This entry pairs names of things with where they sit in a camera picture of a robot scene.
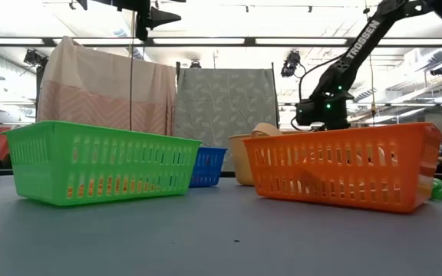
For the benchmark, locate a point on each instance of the green slotted plastic basket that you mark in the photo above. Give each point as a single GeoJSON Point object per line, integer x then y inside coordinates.
{"type": "Point", "coordinates": [109, 169]}

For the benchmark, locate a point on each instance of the black camera on pole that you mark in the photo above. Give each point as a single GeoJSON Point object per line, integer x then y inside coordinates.
{"type": "Point", "coordinates": [33, 57]}

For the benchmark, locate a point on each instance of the pink chevron cloth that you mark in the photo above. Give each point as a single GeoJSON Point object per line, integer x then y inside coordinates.
{"type": "Point", "coordinates": [90, 96]}

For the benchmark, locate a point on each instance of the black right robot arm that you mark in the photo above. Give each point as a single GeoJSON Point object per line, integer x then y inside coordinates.
{"type": "Point", "coordinates": [363, 38]}

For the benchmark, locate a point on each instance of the red cloth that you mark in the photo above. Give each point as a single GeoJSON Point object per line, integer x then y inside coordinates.
{"type": "Point", "coordinates": [1, 142]}

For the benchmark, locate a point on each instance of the grey leaf print cloth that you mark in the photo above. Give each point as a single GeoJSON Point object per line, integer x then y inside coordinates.
{"type": "Point", "coordinates": [225, 107]}

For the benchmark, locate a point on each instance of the blue slotted plastic basket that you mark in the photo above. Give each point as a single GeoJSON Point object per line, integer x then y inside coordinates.
{"type": "Point", "coordinates": [213, 150]}

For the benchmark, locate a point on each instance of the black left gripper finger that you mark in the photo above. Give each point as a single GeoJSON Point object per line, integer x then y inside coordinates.
{"type": "Point", "coordinates": [163, 17]}

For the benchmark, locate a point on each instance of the yellow plastic basket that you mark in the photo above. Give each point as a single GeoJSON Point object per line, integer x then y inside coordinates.
{"type": "Point", "coordinates": [240, 165]}

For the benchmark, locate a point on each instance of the orange slotted plastic basket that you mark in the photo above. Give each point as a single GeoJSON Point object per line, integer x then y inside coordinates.
{"type": "Point", "coordinates": [359, 173]}

